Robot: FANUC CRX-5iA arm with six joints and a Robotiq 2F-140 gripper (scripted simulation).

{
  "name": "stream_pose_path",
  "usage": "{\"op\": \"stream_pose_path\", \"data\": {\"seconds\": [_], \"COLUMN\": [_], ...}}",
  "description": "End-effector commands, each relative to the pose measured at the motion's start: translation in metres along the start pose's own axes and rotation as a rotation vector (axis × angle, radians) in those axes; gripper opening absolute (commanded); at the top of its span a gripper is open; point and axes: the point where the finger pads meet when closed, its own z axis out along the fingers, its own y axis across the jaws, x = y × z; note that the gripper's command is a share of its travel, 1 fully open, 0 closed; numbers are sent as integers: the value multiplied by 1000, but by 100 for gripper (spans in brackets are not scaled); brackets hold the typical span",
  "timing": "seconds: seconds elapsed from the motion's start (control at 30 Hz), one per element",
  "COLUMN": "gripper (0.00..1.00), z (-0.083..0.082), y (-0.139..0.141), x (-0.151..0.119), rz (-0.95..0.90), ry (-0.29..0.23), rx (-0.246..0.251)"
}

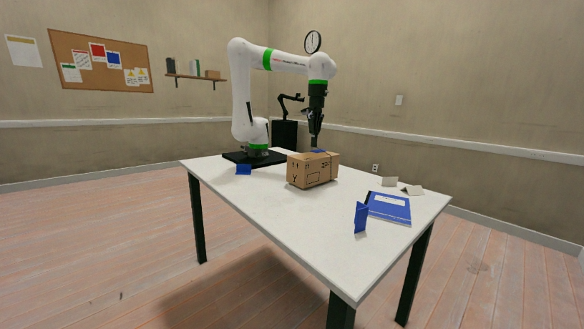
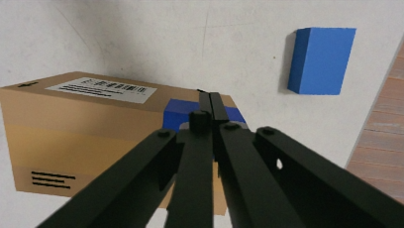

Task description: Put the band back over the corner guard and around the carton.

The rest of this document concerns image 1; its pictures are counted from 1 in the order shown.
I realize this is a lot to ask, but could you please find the blue notebook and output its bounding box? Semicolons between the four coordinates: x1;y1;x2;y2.
364;190;412;227

